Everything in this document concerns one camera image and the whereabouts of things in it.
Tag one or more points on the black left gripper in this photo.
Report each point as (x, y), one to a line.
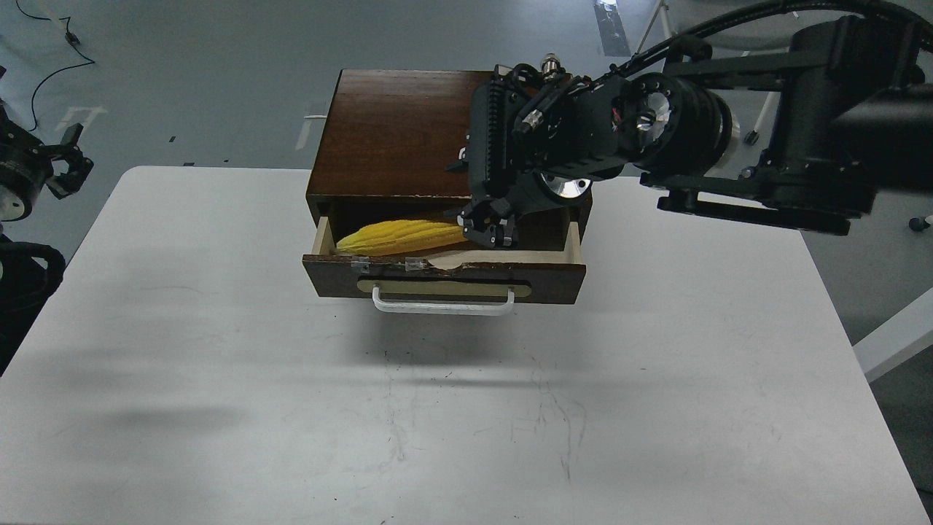
(23, 175)

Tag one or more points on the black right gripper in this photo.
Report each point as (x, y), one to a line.
(539, 137)

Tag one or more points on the wooden drawer with white handle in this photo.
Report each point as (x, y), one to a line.
(458, 281)

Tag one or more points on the yellow corn cob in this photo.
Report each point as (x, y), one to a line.
(401, 236)

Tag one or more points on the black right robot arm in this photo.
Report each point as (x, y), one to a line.
(790, 114)

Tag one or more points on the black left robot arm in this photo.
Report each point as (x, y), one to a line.
(32, 272)

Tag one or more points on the dark wooden drawer cabinet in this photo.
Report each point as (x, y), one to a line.
(386, 145)

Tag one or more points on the grey tape strip on floor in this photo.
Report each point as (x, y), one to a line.
(611, 29)

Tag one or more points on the grey office chair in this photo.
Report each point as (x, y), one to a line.
(668, 39)

